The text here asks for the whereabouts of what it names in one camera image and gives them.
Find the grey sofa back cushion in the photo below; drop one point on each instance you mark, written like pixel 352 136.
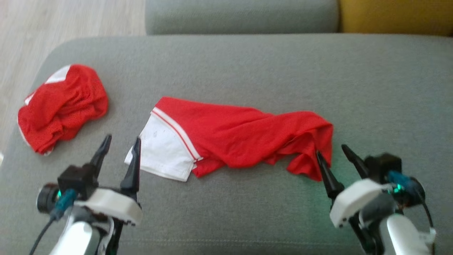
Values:
pixel 240 16

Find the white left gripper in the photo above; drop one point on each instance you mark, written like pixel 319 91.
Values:
pixel 113 205

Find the grey sofa seat cushion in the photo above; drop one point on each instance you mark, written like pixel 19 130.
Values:
pixel 247 71

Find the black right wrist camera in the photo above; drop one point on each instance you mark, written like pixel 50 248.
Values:
pixel 382 166

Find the red jersey with number 23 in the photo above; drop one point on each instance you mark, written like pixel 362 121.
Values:
pixel 240 138

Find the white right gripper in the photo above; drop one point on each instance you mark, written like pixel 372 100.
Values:
pixel 357 198

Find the yellow sofa cushion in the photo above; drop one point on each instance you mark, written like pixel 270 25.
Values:
pixel 396 16

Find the red shorts with white stripe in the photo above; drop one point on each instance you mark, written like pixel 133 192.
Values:
pixel 62 106

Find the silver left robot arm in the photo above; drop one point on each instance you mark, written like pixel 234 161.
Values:
pixel 76 237

